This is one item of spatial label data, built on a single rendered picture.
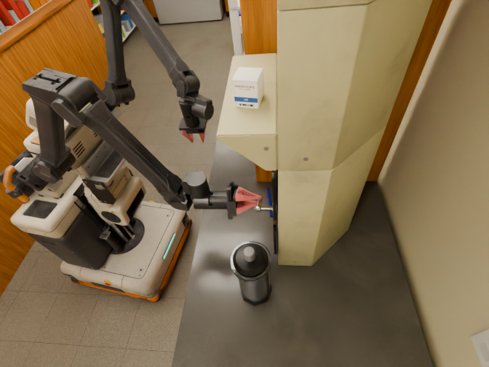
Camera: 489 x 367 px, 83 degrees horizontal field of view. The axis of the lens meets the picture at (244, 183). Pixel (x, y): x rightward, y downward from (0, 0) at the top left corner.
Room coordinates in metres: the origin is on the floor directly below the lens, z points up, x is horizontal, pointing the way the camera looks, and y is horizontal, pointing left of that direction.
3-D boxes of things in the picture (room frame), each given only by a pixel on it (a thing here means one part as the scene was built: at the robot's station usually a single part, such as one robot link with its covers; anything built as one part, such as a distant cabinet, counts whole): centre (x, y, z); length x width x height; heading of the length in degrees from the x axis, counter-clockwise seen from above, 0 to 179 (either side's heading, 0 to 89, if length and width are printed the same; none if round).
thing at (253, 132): (0.56, -0.05, 1.46); 0.32 x 0.12 x 0.10; 169
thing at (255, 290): (0.32, 0.01, 1.06); 0.11 x 0.11 x 0.21
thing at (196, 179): (0.54, 0.16, 1.21); 0.12 x 0.09 x 0.11; 69
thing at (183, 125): (0.90, 0.16, 1.21); 0.10 x 0.07 x 0.07; 80
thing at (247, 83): (0.51, -0.04, 1.54); 0.05 x 0.05 x 0.06; 68
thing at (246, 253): (0.32, 0.01, 1.18); 0.09 x 0.09 x 0.07
